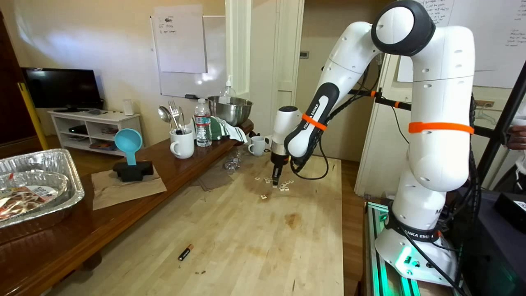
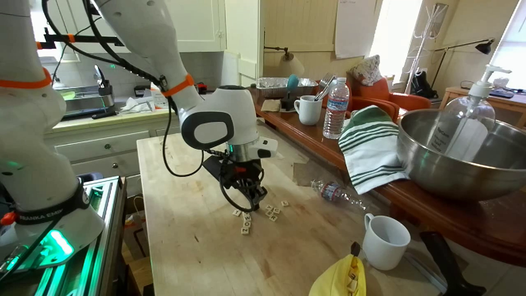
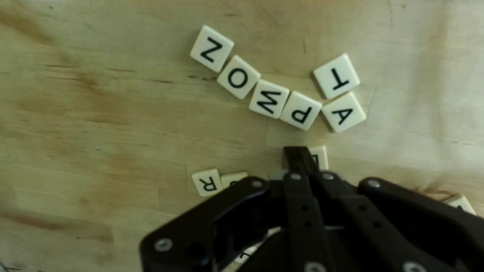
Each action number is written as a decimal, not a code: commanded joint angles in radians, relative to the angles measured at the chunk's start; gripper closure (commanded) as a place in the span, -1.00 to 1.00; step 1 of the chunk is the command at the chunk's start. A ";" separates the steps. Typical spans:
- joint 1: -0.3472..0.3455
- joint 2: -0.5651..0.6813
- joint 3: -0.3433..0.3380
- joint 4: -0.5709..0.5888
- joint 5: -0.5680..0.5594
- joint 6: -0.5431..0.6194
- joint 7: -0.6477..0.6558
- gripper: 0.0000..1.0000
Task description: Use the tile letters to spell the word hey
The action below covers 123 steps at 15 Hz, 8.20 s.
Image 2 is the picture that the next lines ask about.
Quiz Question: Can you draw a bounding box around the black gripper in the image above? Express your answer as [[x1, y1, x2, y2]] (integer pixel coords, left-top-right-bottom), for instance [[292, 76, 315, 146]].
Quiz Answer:
[[203, 153, 269, 212]]

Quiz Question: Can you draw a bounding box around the crushed clear plastic bottle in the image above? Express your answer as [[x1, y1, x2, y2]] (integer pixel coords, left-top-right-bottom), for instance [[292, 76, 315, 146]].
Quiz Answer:
[[309, 179, 366, 214]]

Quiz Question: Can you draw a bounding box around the white ceramic mug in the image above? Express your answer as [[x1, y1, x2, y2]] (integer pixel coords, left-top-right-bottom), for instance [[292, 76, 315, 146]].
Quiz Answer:
[[360, 212, 412, 273], [292, 94, 325, 126]]

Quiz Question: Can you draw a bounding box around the clear water bottle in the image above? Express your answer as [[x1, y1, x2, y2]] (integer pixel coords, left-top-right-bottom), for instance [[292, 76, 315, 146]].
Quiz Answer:
[[320, 76, 351, 141]]

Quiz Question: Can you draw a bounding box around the yellow banana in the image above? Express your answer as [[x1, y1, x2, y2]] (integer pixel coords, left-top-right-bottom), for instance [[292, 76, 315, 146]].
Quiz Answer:
[[307, 240, 369, 296]]

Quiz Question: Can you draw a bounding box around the green striped white towel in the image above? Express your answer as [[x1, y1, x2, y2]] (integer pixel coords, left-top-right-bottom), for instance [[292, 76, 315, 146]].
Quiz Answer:
[[337, 103, 411, 197]]

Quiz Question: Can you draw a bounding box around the small table lamp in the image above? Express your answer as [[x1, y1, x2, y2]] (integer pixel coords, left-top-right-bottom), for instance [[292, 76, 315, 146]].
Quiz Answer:
[[263, 46, 307, 79]]

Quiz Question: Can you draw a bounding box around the white crumpled cloth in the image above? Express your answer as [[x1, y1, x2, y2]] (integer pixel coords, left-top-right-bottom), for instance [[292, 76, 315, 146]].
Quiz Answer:
[[121, 92, 166, 115]]

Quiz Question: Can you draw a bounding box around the white drawer cabinet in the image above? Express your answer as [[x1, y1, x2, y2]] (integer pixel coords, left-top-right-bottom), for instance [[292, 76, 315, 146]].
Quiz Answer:
[[42, 105, 182, 184]]

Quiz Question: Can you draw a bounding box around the clear plastic bag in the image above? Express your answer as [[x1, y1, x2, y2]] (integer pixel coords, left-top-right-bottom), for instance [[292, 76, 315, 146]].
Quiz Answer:
[[350, 54, 384, 87]]

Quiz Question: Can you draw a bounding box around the orange chair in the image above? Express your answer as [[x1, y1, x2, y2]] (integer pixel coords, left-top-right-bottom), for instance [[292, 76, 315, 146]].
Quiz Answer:
[[346, 76, 434, 122]]

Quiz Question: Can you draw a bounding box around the white flipchart paper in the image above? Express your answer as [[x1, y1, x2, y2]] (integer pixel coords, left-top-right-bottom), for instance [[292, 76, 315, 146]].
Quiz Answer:
[[333, 0, 379, 61]]

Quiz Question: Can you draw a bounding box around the steel mixing bowl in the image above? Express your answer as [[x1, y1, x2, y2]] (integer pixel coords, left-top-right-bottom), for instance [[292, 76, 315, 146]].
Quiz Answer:
[[396, 107, 526, 202]]

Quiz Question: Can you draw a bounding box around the clear pump sanitizer bottle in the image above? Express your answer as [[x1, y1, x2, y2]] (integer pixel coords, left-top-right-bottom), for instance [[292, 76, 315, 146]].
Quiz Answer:
[[425, 64, 514, 164]]

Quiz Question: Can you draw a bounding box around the brown wooden table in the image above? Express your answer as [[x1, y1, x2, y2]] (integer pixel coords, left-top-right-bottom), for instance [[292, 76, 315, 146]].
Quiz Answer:
[[256, 108, 526, 268]]

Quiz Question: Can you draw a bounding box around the black metal bar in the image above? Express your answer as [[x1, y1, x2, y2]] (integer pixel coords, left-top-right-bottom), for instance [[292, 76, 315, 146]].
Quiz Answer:
[[36, 29, 125, 49]]

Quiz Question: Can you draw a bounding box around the wooden side table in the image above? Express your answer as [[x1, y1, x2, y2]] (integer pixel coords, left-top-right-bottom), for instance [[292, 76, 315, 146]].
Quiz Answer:
[[437, 85, 526, 128]]

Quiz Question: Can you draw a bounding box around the black floor lamp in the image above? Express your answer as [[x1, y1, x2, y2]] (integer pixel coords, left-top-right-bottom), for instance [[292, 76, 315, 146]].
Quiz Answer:
[[432, 38, 496, 56]]

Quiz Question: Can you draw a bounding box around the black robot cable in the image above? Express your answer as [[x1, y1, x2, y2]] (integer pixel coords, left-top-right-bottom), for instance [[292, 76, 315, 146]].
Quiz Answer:
[[39, 0, 259, 214]]

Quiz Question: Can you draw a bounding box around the orange strap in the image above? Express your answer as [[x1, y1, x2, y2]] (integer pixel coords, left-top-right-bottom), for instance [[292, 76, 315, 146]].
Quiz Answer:
[[161, 74, 197, 99], [0, 67, 54, 92]]

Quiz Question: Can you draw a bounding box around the black handled tool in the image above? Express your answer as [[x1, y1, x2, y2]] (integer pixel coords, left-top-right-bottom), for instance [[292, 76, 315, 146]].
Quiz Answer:
[[417, 228, 486, 296]]

